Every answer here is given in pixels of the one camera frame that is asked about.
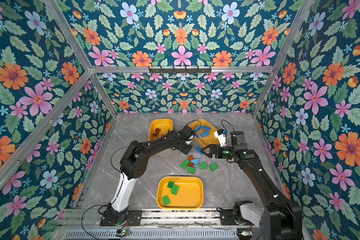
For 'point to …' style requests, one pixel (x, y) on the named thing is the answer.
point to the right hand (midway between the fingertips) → (207, 149)
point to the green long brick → (185, 163)
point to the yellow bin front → (190, 195)
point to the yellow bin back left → (159, 128)
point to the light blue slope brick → (196, 161)
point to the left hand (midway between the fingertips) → (190, 146)
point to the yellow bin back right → (208, 140)
